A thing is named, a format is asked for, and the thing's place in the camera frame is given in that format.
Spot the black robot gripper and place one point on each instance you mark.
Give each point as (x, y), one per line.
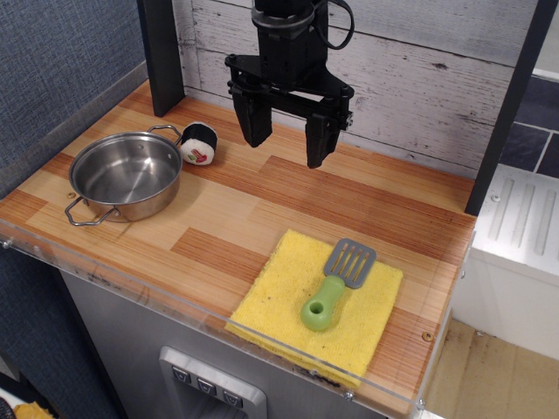
(290, 74)

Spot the plush sushi roll toy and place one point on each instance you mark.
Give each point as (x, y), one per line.
(198, 144)

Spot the stainless steel pot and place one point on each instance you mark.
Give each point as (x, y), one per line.
(125, 177)

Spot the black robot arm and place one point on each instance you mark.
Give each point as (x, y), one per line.
(281, 11)

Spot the green grey toy spatula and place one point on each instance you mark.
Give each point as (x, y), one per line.
(347, 267)

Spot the yellow cloth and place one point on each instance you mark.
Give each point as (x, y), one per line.
(269, 315)

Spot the silver toy fridge cabinet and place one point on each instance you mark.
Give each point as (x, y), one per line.
(128, 338)

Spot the white toy sink unit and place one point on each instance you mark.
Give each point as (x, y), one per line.
(509, 281)

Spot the grey dispenser button panel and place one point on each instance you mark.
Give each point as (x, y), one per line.
(199, 390)

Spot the yellow object bottom left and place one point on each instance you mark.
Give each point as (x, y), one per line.
(31, 411)

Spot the dark left frame post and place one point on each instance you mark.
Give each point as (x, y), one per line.
(158, 29)

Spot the dark frame post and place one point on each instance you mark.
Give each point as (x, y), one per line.
(530, 51)
(158, 29)

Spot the dark right frame post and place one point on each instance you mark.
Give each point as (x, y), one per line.
(530, 51)

